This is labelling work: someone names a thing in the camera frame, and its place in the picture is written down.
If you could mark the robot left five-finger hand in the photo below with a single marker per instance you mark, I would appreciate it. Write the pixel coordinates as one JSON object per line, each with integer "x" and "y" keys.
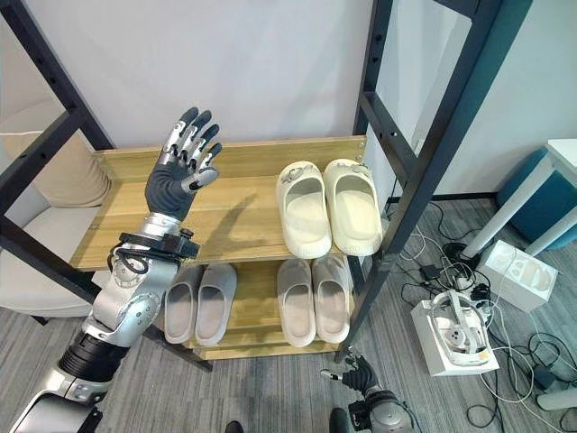
{"x": 164, "y": 187}

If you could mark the robot right five-finger hand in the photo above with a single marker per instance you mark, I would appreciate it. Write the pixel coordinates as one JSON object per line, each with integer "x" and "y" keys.
{"x": 358, "y": 374}

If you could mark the robot left silver arm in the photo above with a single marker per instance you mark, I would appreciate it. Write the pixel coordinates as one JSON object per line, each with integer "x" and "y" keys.
{"x": 130, "y": 297}

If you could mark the robot right dark foot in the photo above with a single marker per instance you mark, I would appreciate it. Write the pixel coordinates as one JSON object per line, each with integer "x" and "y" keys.
{"x": 338, "y": 421}

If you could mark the robot dark foot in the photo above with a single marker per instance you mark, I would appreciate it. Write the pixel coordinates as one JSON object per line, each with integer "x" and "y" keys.
{"x": 338, "y": 421}
{"x": 233, "y": 427}

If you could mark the grey beige slipper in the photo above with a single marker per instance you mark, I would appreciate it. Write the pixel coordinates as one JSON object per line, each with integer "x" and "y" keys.
{"x": 331, "y": 311}
{"x": 214, "y": 315}
{"x": 178, "y": 315}
{"x": 295, "y": 315}

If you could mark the flat white cardboard box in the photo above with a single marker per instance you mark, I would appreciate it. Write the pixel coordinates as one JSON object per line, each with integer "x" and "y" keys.
{"x": 428, "y": 343}

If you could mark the wide wooden shelf board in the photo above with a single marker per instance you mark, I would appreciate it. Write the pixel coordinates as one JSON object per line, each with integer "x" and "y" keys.
{"x": 243, "y": 203}

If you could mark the beige cushion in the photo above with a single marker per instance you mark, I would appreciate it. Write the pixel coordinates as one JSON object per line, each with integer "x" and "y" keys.
{"x": 67, "y": 180}

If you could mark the white VR headset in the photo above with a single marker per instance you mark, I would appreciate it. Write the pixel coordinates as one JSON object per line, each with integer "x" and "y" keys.
{"x": 460, "y": 334}

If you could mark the narrow wooden shelf board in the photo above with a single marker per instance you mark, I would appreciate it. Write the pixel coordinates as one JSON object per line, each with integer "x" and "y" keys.
{"x": 257, "y": 306}

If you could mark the black power adapter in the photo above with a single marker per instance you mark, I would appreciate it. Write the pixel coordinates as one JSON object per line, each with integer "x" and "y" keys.
{"x": 429, "y": 272}

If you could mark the robot left dark foot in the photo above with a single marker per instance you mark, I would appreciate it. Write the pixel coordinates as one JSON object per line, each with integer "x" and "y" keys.
{"x": 233, "y": 427}

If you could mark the cream slipper with charms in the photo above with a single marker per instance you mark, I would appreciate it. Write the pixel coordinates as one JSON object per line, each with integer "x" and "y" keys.
{"x": 356, "y": 216}
{"x": 306, "y": 225}

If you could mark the beige armchair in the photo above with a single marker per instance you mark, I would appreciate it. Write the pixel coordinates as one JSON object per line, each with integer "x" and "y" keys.
{"x": 40, "y": 279}

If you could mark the black round floor socket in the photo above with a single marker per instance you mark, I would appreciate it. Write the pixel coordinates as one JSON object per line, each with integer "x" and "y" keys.
{"x": 455, "y": 251}

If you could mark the white box with plastic insert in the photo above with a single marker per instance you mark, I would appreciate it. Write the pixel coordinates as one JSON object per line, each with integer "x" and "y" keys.
{"x": 518, "y": 279}

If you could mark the white furniture leg base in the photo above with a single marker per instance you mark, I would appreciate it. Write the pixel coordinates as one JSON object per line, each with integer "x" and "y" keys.
{"x": 556, "y": 398}

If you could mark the white table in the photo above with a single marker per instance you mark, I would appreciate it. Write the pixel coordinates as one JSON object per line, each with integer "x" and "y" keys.
{"x": 509, "y": 203}

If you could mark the teal round pouf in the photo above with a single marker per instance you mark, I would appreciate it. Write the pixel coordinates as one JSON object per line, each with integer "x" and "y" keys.
{"x": 545, "y": 203}

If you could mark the black metal rack frame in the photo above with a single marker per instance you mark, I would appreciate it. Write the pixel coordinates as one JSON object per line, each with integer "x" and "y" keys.
{"x": 421, "y": 180}

